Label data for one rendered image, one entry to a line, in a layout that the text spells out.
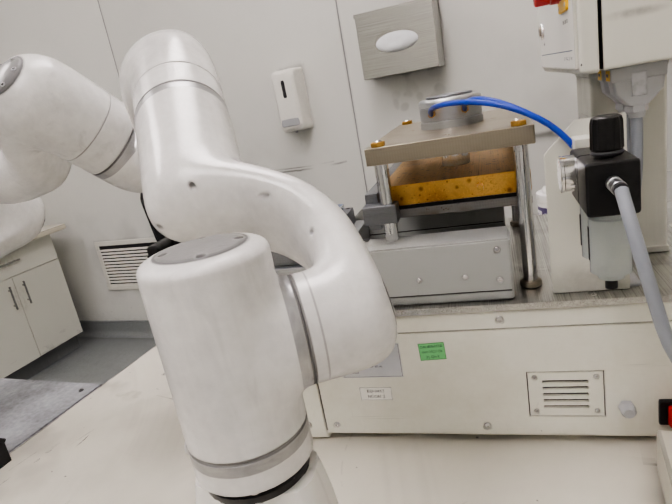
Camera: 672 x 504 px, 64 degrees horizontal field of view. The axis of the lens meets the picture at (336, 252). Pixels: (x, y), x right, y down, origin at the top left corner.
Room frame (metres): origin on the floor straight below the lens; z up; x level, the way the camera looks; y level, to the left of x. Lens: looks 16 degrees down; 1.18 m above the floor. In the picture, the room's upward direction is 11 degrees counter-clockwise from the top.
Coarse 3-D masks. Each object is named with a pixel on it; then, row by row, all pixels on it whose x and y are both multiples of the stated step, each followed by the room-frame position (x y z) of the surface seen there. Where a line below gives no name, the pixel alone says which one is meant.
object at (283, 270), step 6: (360, 222) 0.84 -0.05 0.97; (360, 228) 0.81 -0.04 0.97; (366, 228) 0.84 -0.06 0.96; (360, 234) 0.80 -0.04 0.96; (366, 234) 0.83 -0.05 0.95; (276, 270) 0.67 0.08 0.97; (282, 270) 0.67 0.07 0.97; (288, 270) 0.67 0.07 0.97; (294, 270) 0.66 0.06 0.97; (300, 270) 0.66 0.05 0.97
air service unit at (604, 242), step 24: (600, 120) 0.42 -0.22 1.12; (576, 144) 0.50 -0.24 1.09; (600, 144) 0.42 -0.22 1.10; (576, 168) 0.46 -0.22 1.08; (600, 168) 0.41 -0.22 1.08; (624, 168) 0.41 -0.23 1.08; (576, 192) 0.46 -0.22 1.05; (600, 192) 0.41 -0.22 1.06; (600, 216) 0.41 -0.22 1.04; (600, 240) 0.42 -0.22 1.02; (624, 240) 0.41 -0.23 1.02; (600, 264) 0.42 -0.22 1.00; (624, 264) 0.41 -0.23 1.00
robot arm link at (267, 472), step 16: (304, 432) 0.31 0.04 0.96; (288, 448) 0.30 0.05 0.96; (304, 448) 0.31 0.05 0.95; (192, 464) 0.31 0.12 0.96; (208, 464) 0.29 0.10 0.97; (240, 464) 0.29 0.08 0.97; (256, 464) 0.29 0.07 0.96; (272, 464) 0.29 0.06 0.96; (288, 464) 0.30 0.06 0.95; (208, 480) 0.29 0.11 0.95; (224, 480) 0.29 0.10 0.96; (240, 480) 0.29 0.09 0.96; (256, 480) 0.29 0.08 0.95; (272, 480) 0.29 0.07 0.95; (224, 496) 0.29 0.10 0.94; (240, 496) 0.29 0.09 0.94
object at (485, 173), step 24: (408, 168) 0.74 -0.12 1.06; (432, 168) 0.70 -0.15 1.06; (456, 168) 0.67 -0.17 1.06; (480, 168) 0.64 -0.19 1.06; (504, 168) 0.61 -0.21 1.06; (408, 192) 0.62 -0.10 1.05; (432, 192) 0.61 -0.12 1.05; (456, 192) 0.61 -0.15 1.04; (480, 192) 0.60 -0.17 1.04; (504, 192) 0.59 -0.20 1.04; (408, 216) 0.62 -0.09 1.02
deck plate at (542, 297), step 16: (544, 224) 0.78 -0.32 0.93; (512, 240) 0.73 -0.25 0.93; (544, 240) 0.70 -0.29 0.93; (512, 256) 0.67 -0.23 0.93; (544, 256) 0.64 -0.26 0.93; (656, 256) 0.58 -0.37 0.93; (544, 272) 0.59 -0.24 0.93; (656, 272) 0.53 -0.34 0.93; (528, 288) 0.55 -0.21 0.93; (544, 288) 0.55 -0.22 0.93; (640, 288) 0.50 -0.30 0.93; (432, 304) 0.56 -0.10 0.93; (448, 304) 0.55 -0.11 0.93; (464, 304) 0.54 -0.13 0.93; (480, 304) 0.54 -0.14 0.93; (496, 304) 0.53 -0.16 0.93; (512, 304) 0.52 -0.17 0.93; (528, 304) 0.52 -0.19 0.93; (544, 304) 0.51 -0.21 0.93; (560, 304) 0.51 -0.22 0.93; (576, 304) 0.50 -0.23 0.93; (592, 304) 0.50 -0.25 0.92; (608, 304) 0.49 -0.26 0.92
